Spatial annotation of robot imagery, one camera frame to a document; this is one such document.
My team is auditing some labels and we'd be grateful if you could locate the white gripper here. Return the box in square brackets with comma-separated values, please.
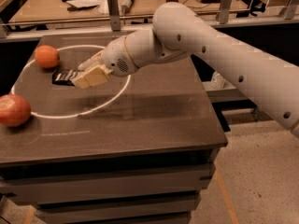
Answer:
[72, 36, 138, 89]

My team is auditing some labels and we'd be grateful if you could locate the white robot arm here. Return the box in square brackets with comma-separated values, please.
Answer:
[71, 2, 299, 137]

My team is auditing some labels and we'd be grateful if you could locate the red apple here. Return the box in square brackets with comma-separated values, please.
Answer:
[0, 94, 31, 127]

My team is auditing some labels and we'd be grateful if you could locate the orange fruit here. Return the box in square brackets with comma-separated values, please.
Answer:
[35, 45, 60, 69]

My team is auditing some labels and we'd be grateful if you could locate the white paper sheet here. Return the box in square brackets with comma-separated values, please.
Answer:
[67, 0, 100, 8]

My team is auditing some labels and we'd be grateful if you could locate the grey cylindrical tool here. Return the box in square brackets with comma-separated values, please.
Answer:
[121, 0, 135, 13]

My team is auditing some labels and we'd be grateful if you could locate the dark grey drawer cabinet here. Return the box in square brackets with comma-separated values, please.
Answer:
[0, 147, 229, 224]

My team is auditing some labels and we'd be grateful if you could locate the clear plastic bottle left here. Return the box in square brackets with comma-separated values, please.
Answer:
[210, 72, 225, 89]

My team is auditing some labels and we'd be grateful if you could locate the grey metal ledge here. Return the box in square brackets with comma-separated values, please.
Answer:
[203, 81, 247, 103]

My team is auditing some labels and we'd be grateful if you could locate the grey metal post left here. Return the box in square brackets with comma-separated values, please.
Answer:
[107, 0, 121, 32]

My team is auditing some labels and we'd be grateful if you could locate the grey metal post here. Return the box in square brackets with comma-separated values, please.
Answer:
[107, 0, 121, 32]
[217, 0, 232, 24]

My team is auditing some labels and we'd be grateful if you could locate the grey metal post right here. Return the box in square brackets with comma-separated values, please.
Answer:
[217, 0, 232, 24]

